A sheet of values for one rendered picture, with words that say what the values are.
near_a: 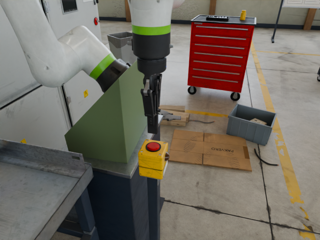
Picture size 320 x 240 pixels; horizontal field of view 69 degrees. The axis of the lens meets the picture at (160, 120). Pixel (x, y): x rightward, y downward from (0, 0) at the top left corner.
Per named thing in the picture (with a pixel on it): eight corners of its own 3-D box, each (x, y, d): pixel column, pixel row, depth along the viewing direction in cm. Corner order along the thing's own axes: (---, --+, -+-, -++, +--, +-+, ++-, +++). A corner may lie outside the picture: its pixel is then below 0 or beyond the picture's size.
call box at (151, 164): (167, 164, 82) (168, 141, 76) (162, 180, 75) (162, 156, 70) (146, 160, 84) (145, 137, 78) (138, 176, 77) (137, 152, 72)
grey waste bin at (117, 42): (142, 77, 367) (140, 34, 333) (123, 83, 347) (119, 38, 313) (129, 71, 389) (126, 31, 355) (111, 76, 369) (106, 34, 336)
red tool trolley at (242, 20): (185, 95, 311) (191, 11, 257) (193, 82, 350) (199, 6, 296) (239, 103, 291) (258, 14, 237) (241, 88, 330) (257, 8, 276)
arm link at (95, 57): (86, 89, 93) (47, 54, 88) (108, 69, 102) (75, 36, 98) (98, 74, 83) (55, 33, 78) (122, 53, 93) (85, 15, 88)
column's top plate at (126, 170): (104, 109, 130) (104, 106, 129) (163, 118, 122) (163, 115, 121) (52, 162, 93) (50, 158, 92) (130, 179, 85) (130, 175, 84)
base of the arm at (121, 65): (119, 78, 114) (110, 69, 113) (139, 57, 108) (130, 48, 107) (99, 98, 91) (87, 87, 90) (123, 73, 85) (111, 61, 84)
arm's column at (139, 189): (117, 199, 167) (105, 111, 128) (160, 210, 159) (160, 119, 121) (86, 257, 133) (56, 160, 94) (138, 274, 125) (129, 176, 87)
